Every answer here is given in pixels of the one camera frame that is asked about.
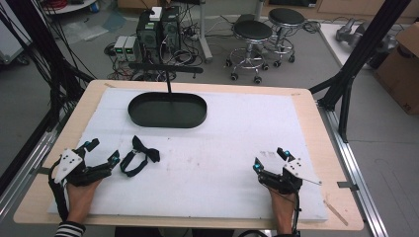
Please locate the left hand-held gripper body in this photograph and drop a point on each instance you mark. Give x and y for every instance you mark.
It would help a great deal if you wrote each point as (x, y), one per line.
(67, 163)

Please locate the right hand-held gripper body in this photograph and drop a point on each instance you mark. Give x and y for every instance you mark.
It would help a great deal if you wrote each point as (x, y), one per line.
(285, 180)

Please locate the black bow tie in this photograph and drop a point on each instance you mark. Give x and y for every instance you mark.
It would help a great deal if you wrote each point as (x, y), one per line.
(141, 157)

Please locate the black oval tray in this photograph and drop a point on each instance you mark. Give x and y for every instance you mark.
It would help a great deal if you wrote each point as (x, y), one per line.
(167, 112)

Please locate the person's right hand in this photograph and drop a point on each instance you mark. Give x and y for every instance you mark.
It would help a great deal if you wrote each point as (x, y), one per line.
(283, 210)

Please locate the person's left hand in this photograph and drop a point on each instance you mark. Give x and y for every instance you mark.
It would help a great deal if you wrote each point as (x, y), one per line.
(79, 200)

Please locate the wooden table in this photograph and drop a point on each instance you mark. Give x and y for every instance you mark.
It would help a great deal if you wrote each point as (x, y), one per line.
(329, 158)

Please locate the white foam mat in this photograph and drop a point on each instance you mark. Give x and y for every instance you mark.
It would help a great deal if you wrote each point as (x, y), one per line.
(204, 158)

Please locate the wooden stick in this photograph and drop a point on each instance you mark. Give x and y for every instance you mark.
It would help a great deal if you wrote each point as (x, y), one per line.
(336, 213)

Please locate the grey power supply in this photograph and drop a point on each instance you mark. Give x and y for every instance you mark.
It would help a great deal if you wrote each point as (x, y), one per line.
(131, 48)
(120, 47)

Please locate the black t-shaped stand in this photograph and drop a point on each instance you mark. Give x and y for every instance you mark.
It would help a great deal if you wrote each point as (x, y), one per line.
(166, 69)

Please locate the black computer tower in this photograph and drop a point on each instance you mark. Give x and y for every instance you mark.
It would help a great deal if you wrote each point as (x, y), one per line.
(149, 36)
(171, 31)

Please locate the black round stool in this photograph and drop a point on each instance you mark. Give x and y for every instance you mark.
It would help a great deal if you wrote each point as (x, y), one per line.
(286, 16)
(252, 31)

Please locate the white case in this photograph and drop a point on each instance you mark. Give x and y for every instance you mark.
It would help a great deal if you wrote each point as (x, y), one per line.
(8, 39)

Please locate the grey device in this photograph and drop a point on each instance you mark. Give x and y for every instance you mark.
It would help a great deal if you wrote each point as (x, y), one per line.
(351, 31)

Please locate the grey table leg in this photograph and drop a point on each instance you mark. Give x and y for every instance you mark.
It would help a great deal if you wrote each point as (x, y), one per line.
(205, 36)

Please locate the white round table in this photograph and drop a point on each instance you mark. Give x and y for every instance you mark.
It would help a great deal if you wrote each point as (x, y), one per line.
(67, 6)

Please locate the brown cardboard box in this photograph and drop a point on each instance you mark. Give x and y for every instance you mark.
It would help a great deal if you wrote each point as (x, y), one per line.
(400, 69)

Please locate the white box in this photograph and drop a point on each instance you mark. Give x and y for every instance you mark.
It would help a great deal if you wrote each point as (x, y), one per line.
(155, 14)

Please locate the aluminium rail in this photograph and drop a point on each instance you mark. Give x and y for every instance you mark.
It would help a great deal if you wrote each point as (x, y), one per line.
(29, 171)
(357, 171)

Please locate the black metal frame strut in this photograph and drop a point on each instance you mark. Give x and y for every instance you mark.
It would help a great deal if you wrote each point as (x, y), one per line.
(359, 59)

